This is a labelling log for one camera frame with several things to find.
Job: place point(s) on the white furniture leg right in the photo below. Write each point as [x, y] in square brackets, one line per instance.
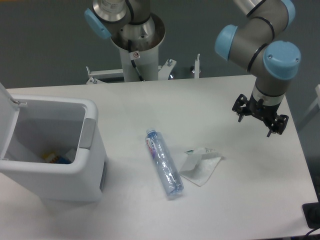
[310, 112]

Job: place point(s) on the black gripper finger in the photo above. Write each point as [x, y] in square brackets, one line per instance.
[276, 124]
[240, 107]

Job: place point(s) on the white metal base frame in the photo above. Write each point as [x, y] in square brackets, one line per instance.
[165, 72]

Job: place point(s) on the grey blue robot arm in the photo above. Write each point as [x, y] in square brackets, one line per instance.
[254, 47]

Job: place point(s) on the white plastic wrapper bag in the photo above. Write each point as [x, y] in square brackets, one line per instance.
[199, 164]

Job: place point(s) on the yellow trash in can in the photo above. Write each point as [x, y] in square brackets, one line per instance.
[50, 158]

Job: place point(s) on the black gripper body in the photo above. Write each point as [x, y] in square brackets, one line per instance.
[265, 107]

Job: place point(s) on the black device at table edge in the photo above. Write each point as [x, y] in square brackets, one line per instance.
[312, 214]

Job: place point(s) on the clear plastic water bottle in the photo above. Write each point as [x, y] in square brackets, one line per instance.
[164, 164]

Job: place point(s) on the white trash can lid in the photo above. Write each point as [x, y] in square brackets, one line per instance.
[9, 112]

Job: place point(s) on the white trash can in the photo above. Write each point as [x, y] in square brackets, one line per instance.
[68, 127]

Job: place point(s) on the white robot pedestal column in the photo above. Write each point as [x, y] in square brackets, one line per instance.
[138, 46]

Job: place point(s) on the blue trash in can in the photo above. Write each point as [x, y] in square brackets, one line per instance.
[62, 160]

